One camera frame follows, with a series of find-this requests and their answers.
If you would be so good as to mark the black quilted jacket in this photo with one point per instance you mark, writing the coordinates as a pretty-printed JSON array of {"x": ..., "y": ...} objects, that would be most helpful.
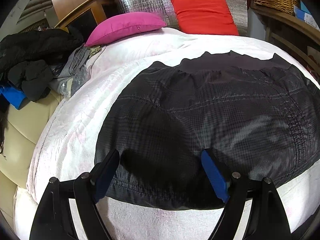
[{"x": 258, "y": 117}]

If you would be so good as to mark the white pink bed blanket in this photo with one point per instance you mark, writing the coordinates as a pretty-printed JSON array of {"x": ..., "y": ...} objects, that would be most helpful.
[{"x": 66, "y": 146}]

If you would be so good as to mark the cream leather sofa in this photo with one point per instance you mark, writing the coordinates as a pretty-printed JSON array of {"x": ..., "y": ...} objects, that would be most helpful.
[{"x": 22, "y": 129}]

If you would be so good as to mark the blue jacket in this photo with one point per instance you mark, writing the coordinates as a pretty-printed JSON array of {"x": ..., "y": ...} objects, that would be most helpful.
[{"x": 14, "y": 96}]

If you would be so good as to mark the grey garment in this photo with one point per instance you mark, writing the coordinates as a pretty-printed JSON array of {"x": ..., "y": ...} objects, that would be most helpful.
[{"x": 69, "y": 77}]

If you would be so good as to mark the black puffer coat pile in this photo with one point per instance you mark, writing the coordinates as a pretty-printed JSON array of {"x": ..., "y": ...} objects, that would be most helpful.
[{"x": 27, "y": 59}]

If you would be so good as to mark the wooden shelf table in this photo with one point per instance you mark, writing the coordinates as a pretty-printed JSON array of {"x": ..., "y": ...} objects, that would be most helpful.
[{"x": 297, "y": 38}]

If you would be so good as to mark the white patterned tissue box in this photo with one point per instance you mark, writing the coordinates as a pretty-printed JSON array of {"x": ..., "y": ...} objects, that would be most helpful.
[{"x": 304, "y": 16}]

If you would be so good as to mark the magenta pillow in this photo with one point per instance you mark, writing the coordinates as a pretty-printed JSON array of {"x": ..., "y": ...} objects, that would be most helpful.
[{"x": 124, "y": 25}]

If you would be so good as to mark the red pillow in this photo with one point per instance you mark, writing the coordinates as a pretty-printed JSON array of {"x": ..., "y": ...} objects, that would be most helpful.
[{"x": 207, "y": 17}]

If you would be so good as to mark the teal cardboard box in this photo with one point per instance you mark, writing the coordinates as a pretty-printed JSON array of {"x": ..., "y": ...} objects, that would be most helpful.
[{"x": 304, "y": 8}]

